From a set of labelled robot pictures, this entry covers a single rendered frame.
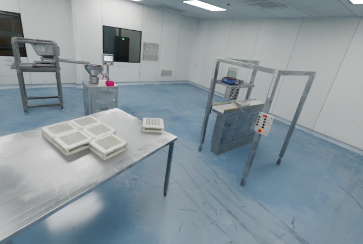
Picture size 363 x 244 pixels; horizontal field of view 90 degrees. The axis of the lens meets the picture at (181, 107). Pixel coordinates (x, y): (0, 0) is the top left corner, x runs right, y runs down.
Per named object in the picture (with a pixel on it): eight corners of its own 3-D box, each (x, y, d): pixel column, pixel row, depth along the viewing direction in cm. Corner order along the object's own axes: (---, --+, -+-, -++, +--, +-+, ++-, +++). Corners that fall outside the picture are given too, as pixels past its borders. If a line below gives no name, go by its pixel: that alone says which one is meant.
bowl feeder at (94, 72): (87, 85, 378) (86, 67, 365) (83, 81, 404) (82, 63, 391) (111, 84, 407) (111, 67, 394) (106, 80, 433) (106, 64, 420)
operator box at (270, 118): (265, 136, 224) (271, 117, 215) (253, 130, 237) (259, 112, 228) (268, 135, 228) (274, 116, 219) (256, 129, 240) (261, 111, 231)
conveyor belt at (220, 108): (222, 114, 293) (223, 112, 292) (212, 108, 312) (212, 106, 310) (267, 106, 373) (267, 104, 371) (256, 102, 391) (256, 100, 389)
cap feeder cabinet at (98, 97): (88, 121, 391) (87, 87, 365) (83, 111, 432) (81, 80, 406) (118, 117, 428) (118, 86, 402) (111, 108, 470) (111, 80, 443)
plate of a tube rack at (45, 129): (52, 139, 161) (52, 137, 160) (40, 129, 173) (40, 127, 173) (80, 130, 181) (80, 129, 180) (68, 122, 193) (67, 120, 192)
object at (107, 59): (103, 82, 416) (102, 54, 395) (102, 81, 424) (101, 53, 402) (113, 81, 430) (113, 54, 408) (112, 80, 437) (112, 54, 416)
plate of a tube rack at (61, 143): (66, 151, 149) (65, 149, 148) (52, 139, 161) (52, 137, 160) (94, 140, 168) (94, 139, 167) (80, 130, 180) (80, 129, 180)
